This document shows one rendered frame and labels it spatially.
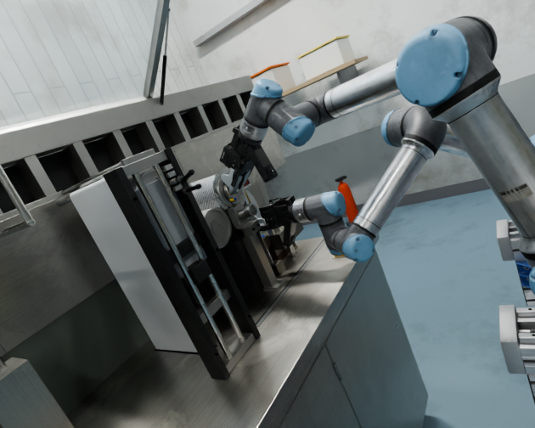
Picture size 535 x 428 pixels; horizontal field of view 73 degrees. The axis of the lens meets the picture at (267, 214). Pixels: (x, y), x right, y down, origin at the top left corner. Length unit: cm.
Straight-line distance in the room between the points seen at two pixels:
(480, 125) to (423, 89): 11
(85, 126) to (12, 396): 80
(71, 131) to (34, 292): 50
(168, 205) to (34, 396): 46
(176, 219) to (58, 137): 54
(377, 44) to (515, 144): 324
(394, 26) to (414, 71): 317
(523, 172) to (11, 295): 116
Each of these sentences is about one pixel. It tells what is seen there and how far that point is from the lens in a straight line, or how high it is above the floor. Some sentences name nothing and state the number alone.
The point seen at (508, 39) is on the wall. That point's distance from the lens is 378.
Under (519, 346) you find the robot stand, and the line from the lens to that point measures 101.
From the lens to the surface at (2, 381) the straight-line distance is 90.
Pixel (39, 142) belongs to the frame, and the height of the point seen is 161.
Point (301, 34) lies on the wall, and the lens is 412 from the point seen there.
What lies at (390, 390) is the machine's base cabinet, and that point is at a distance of 144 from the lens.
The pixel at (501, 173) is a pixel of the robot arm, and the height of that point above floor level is 119.
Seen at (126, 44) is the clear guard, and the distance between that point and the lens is 140.
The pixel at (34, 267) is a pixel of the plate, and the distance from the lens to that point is 119.
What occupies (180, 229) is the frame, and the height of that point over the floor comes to 126.
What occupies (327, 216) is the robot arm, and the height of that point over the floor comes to 109.
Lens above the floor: 142
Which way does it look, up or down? 14 degrees down
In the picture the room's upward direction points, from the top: 23 degrees counter-clockwise
